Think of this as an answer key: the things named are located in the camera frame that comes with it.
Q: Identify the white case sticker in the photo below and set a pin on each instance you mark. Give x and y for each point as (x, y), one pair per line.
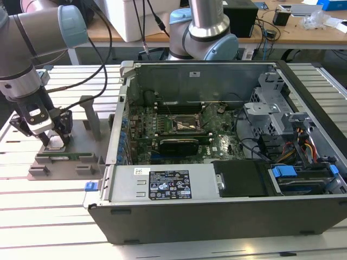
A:
(195, 74)

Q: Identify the grey power supply box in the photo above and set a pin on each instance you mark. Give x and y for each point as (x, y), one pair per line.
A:
(122, 178)

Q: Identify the hard disk in blue carrier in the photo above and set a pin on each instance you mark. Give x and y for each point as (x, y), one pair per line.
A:
(283, 172)

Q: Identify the blue case latch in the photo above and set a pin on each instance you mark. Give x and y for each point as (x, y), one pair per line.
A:
(90, 187)

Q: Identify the green RAM stick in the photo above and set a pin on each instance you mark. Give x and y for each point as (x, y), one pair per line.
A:
(67, 156)

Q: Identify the black grey PC case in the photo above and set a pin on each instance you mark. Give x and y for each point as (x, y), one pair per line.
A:
(217, 224)

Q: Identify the blue box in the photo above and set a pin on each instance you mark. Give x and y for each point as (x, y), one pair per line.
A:
(336, 5)

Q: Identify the round coin battery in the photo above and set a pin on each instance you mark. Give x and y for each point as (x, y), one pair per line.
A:
(221, 110)

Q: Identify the black graphics card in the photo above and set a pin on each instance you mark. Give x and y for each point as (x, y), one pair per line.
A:
(179, 146)

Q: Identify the large black box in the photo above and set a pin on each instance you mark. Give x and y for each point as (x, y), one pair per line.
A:
(244, 21)

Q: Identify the wooden desk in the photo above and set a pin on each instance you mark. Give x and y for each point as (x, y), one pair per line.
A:
(298, 35)

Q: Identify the clear plastic bag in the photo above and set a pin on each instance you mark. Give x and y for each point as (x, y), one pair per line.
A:
(314, 20)

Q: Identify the small black box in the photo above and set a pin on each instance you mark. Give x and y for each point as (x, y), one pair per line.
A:
(280, 18)

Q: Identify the grey metal drive cage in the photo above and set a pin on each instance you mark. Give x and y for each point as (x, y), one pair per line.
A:
(260, 108)

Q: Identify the black plastic drive tray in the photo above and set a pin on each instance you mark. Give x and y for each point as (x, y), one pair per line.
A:
(244, 178)

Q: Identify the CPU socket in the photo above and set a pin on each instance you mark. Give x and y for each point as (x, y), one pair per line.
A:
(184, 124)

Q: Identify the flat white grey box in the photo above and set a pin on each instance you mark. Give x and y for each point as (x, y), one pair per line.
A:
(303, 10)

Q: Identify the silver CPU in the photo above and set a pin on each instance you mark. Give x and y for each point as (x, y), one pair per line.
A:
(55, 142)

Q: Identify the green motherboard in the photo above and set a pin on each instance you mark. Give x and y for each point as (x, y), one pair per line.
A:
(141, 127)

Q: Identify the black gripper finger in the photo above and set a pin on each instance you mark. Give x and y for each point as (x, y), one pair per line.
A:
(19, 124)
(65, 122)

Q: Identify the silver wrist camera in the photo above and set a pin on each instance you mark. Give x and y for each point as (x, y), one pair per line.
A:
(39, 122)

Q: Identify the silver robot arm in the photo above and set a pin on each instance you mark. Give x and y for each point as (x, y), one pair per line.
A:
(32, 35)

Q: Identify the grey parts rack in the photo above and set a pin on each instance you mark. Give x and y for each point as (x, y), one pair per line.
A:
(67, 130)

